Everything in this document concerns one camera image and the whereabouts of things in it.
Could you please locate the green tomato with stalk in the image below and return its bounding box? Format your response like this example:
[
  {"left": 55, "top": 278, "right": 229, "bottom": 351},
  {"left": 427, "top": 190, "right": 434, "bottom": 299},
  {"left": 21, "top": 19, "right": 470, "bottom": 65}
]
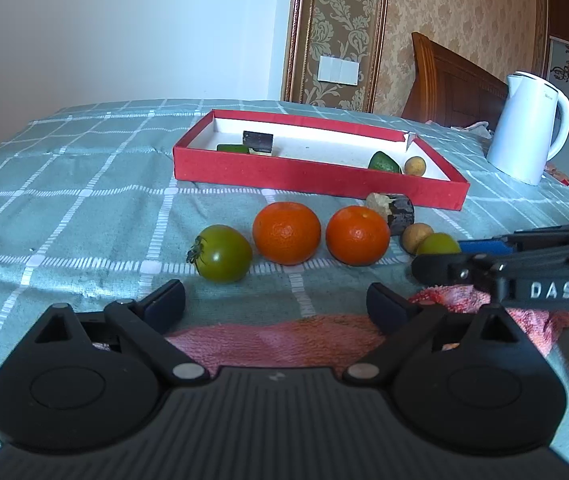
[{"left": 187, "top": 224, "right": 254, "bottom": 282}]

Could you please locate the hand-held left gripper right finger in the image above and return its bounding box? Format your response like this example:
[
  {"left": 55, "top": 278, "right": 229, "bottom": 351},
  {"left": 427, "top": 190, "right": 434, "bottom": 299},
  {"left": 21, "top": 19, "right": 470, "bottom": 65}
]
[{"left": 343, "top": 282, "right": 547, "bottom": 386}]

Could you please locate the orange mandarin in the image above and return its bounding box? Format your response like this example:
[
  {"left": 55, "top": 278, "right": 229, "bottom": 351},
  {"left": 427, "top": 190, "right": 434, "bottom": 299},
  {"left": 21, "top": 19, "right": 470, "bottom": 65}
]
[
  {"left": 325, "top": 205, "right": 391, "bottom": 267},
  {"left": 253, "top": 202, "right": 322, "bottom": 266}
]

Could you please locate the white electric kettle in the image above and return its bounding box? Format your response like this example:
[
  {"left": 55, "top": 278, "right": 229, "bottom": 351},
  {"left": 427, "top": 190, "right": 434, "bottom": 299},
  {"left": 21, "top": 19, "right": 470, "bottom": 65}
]
[{"left": 487, "top": 72, "right": 569, "bottom": 187}]

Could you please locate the pink cloth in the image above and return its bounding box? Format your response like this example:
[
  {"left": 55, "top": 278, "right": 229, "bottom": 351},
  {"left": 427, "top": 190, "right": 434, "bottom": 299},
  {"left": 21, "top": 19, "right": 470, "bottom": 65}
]
[{"left": 424, "top": 120, "right": 494, "bottom": 137}]

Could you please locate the pink towel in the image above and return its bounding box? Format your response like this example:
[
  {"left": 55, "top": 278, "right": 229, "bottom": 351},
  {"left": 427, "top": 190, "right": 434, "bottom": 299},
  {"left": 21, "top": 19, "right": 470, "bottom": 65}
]
[{"left": 164, "top": 284, "right": 569, "bottom": 376}]

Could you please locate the green avocado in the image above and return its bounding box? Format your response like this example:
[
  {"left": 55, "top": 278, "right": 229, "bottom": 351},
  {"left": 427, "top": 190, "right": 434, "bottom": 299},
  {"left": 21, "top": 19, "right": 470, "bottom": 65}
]
[{"left": 368, "top": 151, "right": 403, "bottom": 175}]

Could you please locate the red cardboard box tray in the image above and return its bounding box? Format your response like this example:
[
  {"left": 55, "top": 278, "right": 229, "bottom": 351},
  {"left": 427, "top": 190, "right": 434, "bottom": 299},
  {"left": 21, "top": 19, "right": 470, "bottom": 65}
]
[{"left": 173, "top": 109, "right": 471, "bottom": 211}]

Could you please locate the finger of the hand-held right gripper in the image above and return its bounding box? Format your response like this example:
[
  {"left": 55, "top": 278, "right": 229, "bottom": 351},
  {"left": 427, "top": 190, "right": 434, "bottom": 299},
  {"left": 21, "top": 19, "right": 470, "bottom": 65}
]
[
  {"left": 459, "top": 230, "right": 569, "bottom": 255},
  {"left": 411, "top": 252, "right": 502, "bottom": 291}
]

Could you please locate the brown wooden headboard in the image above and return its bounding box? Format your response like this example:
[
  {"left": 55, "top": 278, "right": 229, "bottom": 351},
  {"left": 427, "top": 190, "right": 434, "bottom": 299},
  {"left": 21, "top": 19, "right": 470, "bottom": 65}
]
[{"left": 401, "top": 31, "right": 512, "bottom": 128}]

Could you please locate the green checked bedsheet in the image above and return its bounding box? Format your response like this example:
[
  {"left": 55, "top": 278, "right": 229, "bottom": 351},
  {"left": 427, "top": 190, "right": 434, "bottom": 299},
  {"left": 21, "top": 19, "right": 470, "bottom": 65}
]
[{"left": 0, "top": 99, "right": 569, "bottom": 466}]

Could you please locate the white wall switch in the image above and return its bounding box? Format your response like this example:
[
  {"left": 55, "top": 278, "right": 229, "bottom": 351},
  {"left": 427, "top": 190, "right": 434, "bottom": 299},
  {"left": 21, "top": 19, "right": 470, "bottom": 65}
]
[{"left": 317, "top": 55, "right": 362, "bottom": 84}]

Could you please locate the gold framed wallpaper panel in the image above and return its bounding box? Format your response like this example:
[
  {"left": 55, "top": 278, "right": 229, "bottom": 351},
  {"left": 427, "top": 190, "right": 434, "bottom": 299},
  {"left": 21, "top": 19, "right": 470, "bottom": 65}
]
[{"left": 282, "top": 0, "right": 392, "bottom": 111}]

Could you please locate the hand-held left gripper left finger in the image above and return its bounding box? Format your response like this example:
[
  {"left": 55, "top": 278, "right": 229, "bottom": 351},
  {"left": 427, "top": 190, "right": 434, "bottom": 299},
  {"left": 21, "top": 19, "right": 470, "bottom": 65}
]
[{"left": 7, "top": 280, "right": 210, "bottom": 386}]

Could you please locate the dark sugarcane piece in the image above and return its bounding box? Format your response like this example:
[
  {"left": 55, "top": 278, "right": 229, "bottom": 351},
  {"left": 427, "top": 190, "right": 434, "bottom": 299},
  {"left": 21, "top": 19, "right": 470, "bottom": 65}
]
[{"left": 242, "top": 130, "right": 274, "bottom": 155}]

